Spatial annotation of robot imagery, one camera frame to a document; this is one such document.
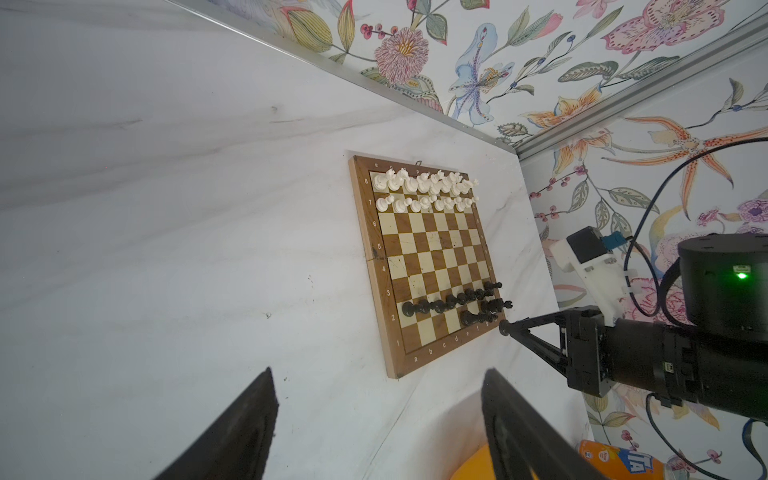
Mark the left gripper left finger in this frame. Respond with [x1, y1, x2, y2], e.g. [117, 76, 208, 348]
[157, 368, 279, 479]

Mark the orange drink can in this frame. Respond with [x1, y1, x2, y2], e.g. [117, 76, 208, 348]
[579, 440, 665, 480]

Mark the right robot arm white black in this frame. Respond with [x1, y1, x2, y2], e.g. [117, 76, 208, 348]
[499, 234, 767, 420]

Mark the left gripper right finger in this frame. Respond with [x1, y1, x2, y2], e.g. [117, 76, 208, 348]
[481, 369, 603, 480]

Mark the yellow plastic tray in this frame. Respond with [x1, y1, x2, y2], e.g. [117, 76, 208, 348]
[450, 443, 538, 480]

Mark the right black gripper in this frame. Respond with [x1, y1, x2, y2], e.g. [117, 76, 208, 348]
[499, 307, 767, 420]

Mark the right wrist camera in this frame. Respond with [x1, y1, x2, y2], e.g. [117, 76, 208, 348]
[550, 226, 641, 327]

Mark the wooden chess board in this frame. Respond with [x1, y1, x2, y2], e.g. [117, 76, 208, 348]
[349, 155, 513, 379]

